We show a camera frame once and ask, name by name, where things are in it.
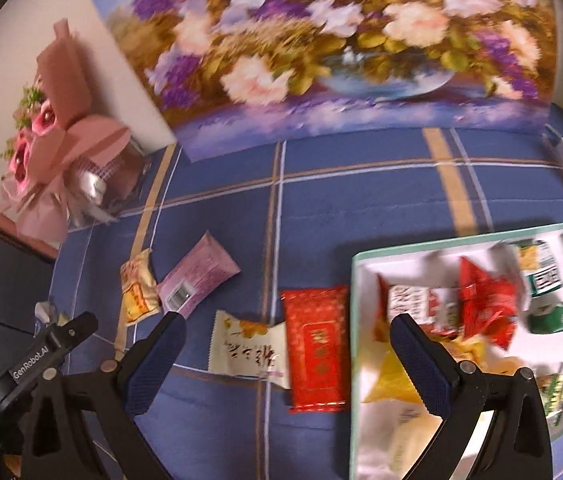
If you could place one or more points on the person's left forearm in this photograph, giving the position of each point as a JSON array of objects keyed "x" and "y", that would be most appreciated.
[{"x": 12, "y": 466}]

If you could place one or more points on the small green printed packet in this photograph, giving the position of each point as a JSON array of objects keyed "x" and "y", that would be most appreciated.
[{"x": 556, "y": 392}]

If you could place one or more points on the cream yellow snack packet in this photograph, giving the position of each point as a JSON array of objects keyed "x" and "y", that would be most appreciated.
[{"x": 136, "y": 292}]

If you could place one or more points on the blue and white wrapper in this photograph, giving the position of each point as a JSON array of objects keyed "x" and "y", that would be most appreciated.
[{"x": 44, "y": 312}]

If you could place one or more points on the green and white snack packet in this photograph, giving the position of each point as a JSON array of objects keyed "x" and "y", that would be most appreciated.
[{"x": 541, "y": 270}]

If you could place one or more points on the white tray with teal rim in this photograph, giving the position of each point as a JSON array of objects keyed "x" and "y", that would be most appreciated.
[{"x": 411, "y": 270}]

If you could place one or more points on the pink flower bouquet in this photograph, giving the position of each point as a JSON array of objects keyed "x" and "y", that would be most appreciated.
[{"x": 61, "y": 160}]

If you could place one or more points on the clear packet of cream buns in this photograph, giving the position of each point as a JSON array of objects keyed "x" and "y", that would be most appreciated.
[{"x": 401, "y": 440}]

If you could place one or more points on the large flat red packet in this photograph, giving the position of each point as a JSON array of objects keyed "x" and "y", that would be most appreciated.
[{"x": 316, "y": 350}]

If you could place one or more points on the floral painting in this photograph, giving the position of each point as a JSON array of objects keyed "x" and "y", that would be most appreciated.
[{"x": 311, "y": 35}]

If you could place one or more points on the pink snack packet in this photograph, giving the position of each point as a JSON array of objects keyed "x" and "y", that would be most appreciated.
[{"x": 196, "y": 277}]

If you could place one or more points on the crinkled red snack packet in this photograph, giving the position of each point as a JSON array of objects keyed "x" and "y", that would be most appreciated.
[{"x": 486, "y": 305}]

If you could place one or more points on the green foil snack packet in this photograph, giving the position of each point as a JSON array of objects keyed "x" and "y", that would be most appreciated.
[{"x": 561, "y": 317}]

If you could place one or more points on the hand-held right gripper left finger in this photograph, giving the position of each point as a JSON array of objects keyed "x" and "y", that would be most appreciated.
[{"x": 154, "y": 365}]

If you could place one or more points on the red and white snack packet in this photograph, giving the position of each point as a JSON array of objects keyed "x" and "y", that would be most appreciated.
[{"x": 411, "y": 300}]

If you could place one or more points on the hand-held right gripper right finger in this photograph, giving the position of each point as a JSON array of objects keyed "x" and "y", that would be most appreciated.
[{"x": 421, "y": 365}]

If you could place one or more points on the blue plaid cloth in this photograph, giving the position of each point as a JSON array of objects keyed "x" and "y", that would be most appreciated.
[{"x": 361, "y": 200}]

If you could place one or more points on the white floral snack packet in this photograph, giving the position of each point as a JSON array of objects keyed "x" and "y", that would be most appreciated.
[{"x": 246, "y": 350}]

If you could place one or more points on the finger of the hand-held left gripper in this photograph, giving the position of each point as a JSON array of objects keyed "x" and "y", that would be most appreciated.
[{"x": 36, "y": 360}]

